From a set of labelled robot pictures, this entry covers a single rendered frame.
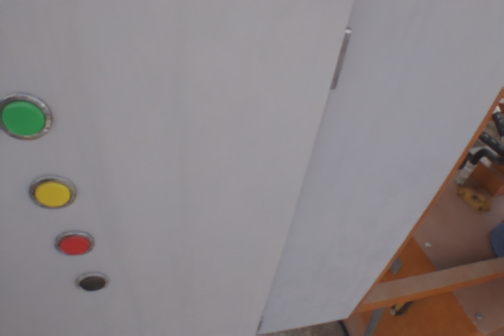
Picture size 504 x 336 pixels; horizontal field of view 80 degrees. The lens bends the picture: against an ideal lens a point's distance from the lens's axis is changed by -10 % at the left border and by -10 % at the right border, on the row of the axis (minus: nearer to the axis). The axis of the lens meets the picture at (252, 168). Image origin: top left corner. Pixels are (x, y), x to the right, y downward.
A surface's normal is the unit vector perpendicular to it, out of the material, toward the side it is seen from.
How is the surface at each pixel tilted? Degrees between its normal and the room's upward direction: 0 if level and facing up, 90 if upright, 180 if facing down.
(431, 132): 90
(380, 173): 90
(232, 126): 90
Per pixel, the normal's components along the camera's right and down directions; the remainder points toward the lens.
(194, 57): 0.32, 0.65
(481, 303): 0.11, -0.75
